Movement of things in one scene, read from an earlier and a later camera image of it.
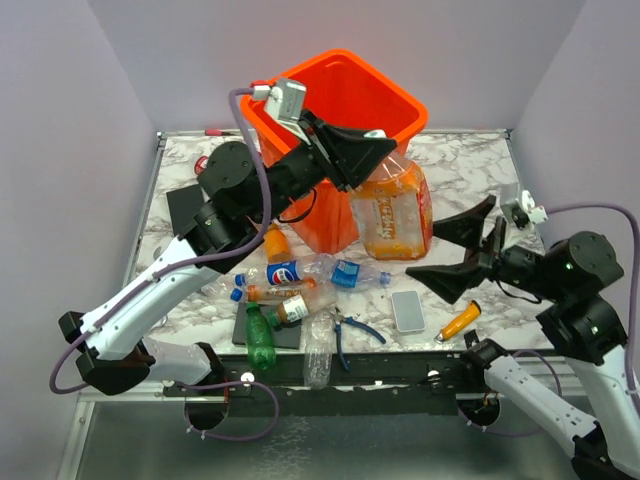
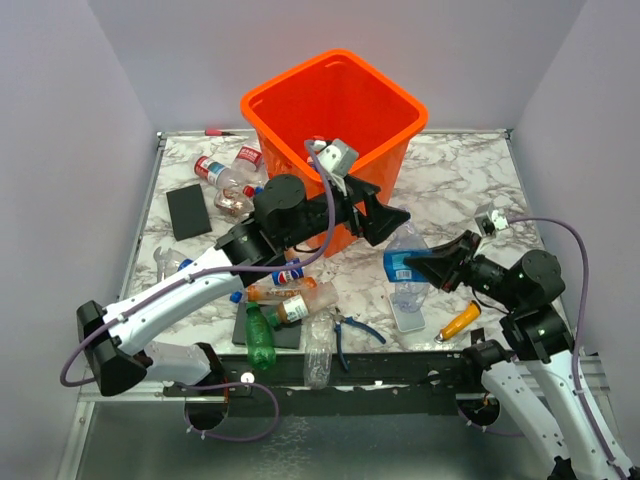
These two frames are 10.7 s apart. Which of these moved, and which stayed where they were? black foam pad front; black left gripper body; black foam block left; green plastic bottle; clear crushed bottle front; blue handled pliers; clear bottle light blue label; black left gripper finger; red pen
Moved: black left gripper body; black left gripper finger; clear bottle light blue label
Stayed: green plastic bottle; blue handled pliers; red pen; black foam block left; black foam pad front; clear crushed bottle front
